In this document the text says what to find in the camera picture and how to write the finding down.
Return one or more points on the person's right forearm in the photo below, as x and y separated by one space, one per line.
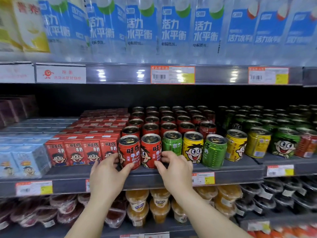
208 220

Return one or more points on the person's left hand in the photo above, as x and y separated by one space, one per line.
106 180

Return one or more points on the white mascot shelf sign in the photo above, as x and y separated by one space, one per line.
60 73
17 73

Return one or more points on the rows of red cans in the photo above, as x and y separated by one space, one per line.
168 126

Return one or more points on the rows of green cans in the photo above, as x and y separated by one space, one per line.
284 143

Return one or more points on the stack of red cartons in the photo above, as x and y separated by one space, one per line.
74 153

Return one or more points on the orange yellow price tag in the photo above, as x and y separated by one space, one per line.
173 74
268 75
279 171
34 188
204 179
87 185

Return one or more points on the group of yellow jelly cups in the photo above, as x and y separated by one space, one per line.
137 198

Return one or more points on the group of black jelly cups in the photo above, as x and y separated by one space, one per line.
272 193

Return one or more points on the stack of pink cartons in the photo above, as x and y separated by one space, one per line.
14 111

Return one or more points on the person's left forearm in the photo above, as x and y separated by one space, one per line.
91 220

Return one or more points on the row of blue label bottles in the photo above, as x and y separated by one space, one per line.
173 29

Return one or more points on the grey metal shelf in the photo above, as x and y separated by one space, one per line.
119 74
116 231
235 174

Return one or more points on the group of red jelly cups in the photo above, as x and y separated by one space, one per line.
62 205

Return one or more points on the stack of blue cartons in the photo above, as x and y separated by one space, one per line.
24 161

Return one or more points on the row of yellow juice bottles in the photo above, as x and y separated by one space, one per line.
29 27

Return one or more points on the person's right hand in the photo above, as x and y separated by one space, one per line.
178 175

